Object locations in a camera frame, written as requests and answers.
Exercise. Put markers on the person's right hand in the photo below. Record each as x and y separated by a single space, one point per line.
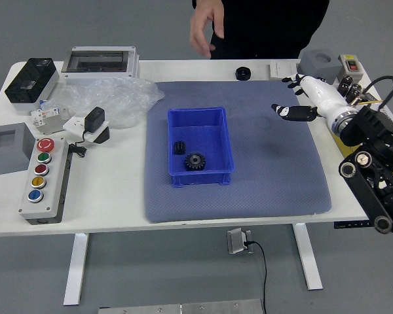
203 23

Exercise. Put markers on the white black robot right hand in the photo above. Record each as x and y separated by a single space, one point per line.
324 96

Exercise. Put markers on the small black gear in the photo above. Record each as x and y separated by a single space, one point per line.
180 148

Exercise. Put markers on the big black gear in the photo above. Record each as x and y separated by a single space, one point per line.
194 162

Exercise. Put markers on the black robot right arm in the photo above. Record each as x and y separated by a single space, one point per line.
370 127

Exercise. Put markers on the yellow white cardboard box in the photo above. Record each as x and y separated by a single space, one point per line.
347 148

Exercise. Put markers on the grey distribution box clear lid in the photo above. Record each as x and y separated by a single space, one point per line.
98 62

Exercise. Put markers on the grey five-button control box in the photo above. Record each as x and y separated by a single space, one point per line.
41 196

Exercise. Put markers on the brown cylindrical capacitor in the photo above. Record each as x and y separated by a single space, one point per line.
347 80
343 89
355 90

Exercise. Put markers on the grey block with round hole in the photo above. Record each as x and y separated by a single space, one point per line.
317 62

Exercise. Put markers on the small flat black component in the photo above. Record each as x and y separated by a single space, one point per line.
370 97

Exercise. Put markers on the person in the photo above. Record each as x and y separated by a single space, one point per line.
272 26

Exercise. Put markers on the blue plastic bin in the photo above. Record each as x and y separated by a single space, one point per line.
199 131

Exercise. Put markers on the clear plastic bag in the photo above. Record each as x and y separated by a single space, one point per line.
118 98

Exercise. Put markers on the grey-blue mat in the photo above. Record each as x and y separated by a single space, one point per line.
249 196

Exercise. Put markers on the black table control panel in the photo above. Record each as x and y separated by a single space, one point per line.
350 224

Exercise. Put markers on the black power adapter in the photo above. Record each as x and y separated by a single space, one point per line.
94 119

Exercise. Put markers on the white table leg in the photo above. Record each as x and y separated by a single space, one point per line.
309 258
75 268

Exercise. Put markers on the silver floor socket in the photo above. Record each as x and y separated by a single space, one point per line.
236 240

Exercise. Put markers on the white circuit breaker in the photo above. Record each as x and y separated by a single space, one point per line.
49 119

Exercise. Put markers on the grey block with square hole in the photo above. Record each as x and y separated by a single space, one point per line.
10 153

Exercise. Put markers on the grey metal plate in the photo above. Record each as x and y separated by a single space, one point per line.
183 307

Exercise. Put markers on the grey two-button switch box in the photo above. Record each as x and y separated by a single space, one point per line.
351 65

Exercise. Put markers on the white wall switch panel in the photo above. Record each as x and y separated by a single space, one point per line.
281 69

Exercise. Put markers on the black enclosure with grey base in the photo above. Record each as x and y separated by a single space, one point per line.
29 81

